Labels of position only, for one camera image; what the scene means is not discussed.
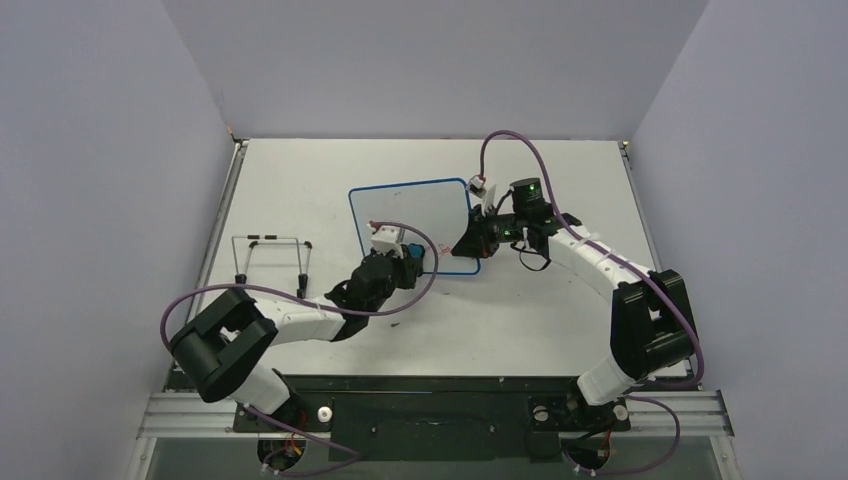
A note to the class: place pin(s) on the wire whiteboard stand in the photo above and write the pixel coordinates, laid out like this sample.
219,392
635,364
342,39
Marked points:
272,251

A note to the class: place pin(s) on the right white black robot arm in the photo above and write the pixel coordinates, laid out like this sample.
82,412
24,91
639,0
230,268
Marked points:
651,319

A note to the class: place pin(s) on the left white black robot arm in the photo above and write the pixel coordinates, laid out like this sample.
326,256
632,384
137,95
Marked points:
220,349

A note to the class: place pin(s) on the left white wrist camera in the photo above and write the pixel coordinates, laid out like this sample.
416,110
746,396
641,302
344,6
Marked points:
387,239

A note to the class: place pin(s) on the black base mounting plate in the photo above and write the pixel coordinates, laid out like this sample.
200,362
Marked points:
426,418

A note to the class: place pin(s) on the blue framed whiteboard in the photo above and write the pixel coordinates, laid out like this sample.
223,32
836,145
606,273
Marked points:
437,207

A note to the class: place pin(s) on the blue and black eraser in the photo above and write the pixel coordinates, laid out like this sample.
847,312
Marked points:
416,251

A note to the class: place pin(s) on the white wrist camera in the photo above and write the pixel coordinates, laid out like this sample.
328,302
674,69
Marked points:
387,239
480,188

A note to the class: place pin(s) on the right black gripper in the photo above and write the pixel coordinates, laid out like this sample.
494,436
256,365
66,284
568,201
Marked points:
482,230

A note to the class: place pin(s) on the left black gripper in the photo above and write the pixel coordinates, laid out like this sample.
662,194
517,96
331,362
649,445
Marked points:
408,267

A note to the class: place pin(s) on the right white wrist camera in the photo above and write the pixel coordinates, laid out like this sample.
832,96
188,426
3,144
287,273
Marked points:
480,188

